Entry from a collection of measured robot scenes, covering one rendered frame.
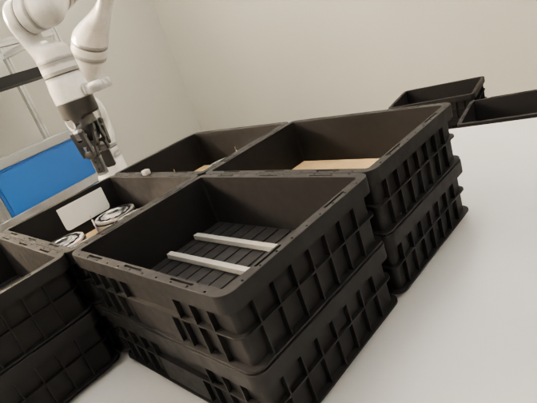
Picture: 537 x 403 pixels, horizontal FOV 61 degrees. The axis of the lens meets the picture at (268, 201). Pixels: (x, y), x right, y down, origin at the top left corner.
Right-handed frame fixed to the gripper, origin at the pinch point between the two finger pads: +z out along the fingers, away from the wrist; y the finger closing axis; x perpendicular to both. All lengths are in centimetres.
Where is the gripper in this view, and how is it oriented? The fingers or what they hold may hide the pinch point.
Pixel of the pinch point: (105, 163)
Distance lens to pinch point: 103.1
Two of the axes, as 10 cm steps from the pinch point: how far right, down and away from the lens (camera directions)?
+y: 0.4, 3.6, -9.3
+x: 9.5, -3.0, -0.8
